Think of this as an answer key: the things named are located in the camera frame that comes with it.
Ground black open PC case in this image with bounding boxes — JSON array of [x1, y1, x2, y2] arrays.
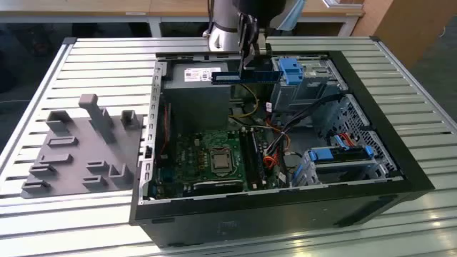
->
[[128, 50, 436, 248]]

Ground grey power supply unit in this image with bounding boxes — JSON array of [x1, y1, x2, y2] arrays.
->
[[163, 62, 232, 132]]

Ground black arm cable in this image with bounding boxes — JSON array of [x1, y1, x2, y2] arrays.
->
[[207, 0, 216, 35]]

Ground wide blue disk carrier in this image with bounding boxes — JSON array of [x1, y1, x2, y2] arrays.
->
[[307, 146, 375, 163]]

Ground installed RAM stick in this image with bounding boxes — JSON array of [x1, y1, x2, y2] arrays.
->
[[252, 131, 268, 187]]

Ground silver CPU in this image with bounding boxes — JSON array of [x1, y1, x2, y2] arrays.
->
[[211, 154, 233, 172]]

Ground white framed board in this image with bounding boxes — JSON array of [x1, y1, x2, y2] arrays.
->
[[323, 0, 361, 9]]

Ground thin red wire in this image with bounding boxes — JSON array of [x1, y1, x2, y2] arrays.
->
[[159, 103, 171, 158]]

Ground wooden cabinet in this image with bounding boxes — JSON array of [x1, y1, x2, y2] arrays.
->
[[352, 0, 457, 69]]

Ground orange SATA cable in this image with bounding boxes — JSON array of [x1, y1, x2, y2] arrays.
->
[[335, 133, 360, 148]]

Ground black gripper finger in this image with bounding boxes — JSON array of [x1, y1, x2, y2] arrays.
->
[[256, 33, 273, 72], [237, 12, 261, 79]]

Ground grey parts rack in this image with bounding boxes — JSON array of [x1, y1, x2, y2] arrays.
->
[[20, 93, 145, 199]]

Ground green motherboard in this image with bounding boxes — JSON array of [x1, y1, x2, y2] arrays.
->
[[156, 130, 287, 198]]

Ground tall blue disk carrier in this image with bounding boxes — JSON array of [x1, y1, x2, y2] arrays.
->
[[280, 57, 305, 86]]

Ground black graphics card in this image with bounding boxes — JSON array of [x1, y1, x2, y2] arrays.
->
[[192, 178, 244, 195]]

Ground blue RAM stick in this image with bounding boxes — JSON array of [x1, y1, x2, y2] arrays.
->
[[212, 71, 280, 86]]

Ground yellow wires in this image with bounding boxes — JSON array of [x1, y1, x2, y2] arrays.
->
[[228, 84, 260, 118]]

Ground orange wire bundle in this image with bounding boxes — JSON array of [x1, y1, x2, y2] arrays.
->
[[263, 156, 283, 172]]

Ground metal drive cage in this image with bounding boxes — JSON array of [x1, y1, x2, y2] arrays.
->
[[271, 56, 349, 113]]

